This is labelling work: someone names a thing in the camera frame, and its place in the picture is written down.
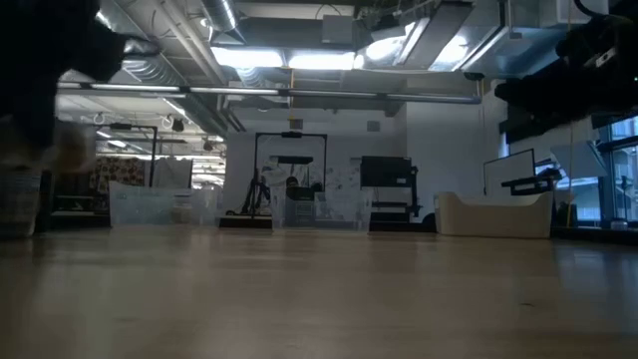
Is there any white cloth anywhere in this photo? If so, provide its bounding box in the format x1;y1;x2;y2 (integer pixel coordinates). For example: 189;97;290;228
152;157;193;189

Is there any white whiteboard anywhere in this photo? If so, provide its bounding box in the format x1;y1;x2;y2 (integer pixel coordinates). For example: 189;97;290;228
481;148;537;196

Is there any patterned cloth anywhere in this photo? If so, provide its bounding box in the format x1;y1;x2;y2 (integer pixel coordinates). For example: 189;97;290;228
89;157;147;193

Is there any black background gantry frame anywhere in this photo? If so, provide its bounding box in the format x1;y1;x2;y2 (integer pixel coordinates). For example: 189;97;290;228
252;131;329;220
107;123;159;188

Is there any clear plastic bin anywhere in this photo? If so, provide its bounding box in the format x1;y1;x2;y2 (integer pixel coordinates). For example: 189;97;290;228
108;181;223;228
271;186;374;233

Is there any window frame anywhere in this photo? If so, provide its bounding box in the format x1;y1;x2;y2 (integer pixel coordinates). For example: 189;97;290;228
595;115;638;223

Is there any rectangular metal ceiling duct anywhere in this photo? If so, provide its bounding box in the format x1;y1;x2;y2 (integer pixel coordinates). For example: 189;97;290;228
358;0;559;79

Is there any bright ceiling light panel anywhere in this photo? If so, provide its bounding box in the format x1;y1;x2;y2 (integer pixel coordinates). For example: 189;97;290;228
287;51;358;71
211;47;285;70

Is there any beige-lidded cylindrical spice tube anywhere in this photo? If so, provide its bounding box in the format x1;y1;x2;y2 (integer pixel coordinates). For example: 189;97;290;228
0;167;44;239

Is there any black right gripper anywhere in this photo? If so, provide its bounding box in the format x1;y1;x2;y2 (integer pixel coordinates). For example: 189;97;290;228
494;62;614;124

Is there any black background shelf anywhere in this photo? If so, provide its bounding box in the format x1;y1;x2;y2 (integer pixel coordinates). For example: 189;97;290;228
500;168;563;196

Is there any white plastic bin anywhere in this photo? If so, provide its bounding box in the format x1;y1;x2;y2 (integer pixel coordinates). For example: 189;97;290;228
434;191;554;239

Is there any silver spiral ventilation duct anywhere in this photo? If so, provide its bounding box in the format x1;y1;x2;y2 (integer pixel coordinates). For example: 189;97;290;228
119;37;235;136

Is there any dark rectangular spice box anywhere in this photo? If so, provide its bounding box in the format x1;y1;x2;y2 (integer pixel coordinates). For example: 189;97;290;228
286;186;325;228

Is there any grey horizontal ceiling pipe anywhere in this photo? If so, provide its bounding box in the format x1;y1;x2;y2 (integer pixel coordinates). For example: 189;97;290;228
57;82;482;105

